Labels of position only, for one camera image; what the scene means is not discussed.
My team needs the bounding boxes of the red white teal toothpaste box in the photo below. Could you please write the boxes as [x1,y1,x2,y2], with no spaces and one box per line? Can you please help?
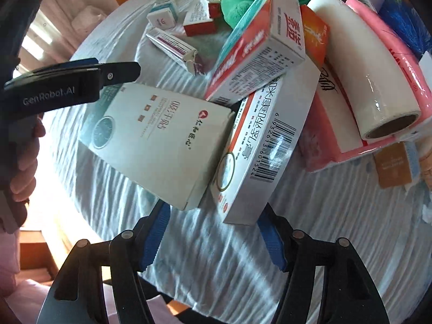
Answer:
[204,0,306,107]

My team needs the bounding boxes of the pink white tissue pack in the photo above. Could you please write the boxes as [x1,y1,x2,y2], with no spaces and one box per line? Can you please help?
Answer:
[299,0,432,173]

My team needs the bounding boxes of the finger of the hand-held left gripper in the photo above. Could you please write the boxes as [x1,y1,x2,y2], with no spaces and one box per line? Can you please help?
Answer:
[13,58,100,81]
[99,61,141,86]

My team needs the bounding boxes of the white box teal circle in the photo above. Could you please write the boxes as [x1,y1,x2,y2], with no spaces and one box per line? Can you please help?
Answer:
[78,83,236,211]

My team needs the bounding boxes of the person's left hand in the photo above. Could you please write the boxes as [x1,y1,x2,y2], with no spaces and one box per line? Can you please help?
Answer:
[9,121,46,203]

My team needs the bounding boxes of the orange box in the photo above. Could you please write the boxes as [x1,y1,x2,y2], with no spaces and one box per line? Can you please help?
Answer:
[300,5,329,66]

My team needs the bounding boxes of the small white teal box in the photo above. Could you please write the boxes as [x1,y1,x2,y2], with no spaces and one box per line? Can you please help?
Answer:
[147,2,179,29]

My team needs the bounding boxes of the red white small box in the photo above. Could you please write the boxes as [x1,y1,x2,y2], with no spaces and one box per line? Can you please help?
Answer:
[198,0,222,19]
[183,10,217,37]

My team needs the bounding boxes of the white box large barcode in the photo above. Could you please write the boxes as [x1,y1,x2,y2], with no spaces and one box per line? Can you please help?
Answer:
[210,56,321,226]

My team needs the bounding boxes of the torn purple white box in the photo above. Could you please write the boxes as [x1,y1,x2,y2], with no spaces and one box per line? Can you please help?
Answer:
[146,28,203,76]

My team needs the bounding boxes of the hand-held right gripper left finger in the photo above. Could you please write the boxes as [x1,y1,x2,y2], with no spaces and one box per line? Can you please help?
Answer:
[36,202,171,324]

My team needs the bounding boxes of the white striped tablecloth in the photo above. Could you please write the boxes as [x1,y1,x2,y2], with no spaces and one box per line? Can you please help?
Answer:
[44,0,432,324]

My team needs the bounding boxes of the white plastic roll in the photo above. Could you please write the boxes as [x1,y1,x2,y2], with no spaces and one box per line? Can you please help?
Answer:
[308,0,422,140]

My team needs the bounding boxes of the blue fluffy duster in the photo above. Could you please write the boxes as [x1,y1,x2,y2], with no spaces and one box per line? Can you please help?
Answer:
[378,0,432,58]

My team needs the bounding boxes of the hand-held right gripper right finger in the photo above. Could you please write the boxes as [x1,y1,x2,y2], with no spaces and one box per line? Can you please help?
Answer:
[256,202,390,324]

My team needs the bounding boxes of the brown blue small box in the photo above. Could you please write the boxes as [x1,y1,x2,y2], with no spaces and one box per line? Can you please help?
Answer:
[373,142,419,190]

